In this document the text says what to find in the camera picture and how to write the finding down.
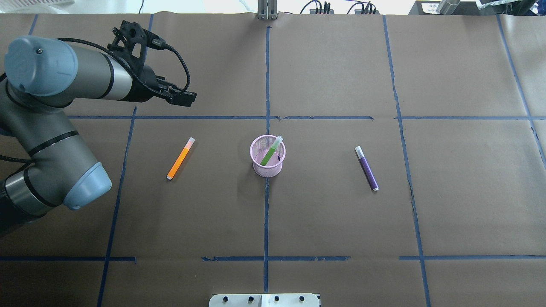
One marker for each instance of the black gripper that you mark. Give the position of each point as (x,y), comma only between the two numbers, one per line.
(144,86)

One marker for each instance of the orange highlighter pen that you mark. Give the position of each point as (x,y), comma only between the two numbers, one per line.
(179,161)

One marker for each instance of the green highlighter pen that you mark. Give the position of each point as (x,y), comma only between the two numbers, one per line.
(271,151)

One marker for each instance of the purple highlighter pen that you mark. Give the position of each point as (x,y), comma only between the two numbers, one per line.
(367,169)

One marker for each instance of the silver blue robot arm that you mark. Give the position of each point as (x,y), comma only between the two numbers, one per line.
(43,76)

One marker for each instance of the pink mesh pen holder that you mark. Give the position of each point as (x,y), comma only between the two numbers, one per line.
(259,148)

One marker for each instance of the small steel cup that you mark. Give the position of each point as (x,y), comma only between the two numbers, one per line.
(447,7)

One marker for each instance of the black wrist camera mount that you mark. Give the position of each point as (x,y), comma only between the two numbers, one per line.
(133,37)

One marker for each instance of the aluminium frame post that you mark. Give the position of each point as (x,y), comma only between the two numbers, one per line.
(267,10)

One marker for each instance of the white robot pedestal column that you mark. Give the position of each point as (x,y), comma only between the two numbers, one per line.
(266,300)

